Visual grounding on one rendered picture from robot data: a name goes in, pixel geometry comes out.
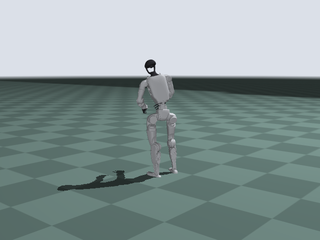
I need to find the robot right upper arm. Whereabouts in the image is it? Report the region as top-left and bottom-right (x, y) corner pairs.
(164, 74), (175, 96)

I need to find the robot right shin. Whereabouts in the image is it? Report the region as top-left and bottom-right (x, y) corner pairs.
(168, 140), (177, 171)

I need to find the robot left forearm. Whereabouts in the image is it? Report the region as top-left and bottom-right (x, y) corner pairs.
(136, 99), (148, 110)

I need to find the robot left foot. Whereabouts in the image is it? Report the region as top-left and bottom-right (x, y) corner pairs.
(147, 171), (161, 178)

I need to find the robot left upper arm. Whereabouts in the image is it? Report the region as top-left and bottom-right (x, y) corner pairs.
(136, 79), (148, 104)

